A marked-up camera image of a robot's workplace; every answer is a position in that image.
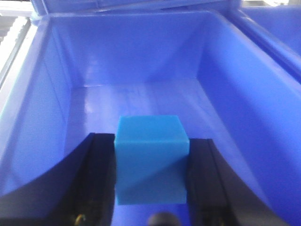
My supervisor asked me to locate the blue plastic bin right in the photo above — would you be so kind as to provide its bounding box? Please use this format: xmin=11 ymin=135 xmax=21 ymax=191
xmin=235 ymin=4 xmax=301 ymax=83

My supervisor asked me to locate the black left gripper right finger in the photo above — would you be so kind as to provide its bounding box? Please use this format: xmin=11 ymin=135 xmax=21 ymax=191
xmin=187 ymin=138 xmax=287 ymax=226

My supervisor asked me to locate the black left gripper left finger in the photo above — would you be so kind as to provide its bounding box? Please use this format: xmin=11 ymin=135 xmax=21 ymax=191
xmin=0 ymin=133 xmax=116 ymax=226

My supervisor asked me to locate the blue cube block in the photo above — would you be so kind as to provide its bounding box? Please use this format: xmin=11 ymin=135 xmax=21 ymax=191
xmin=114 ymin=115 xmax=190 ymax=205

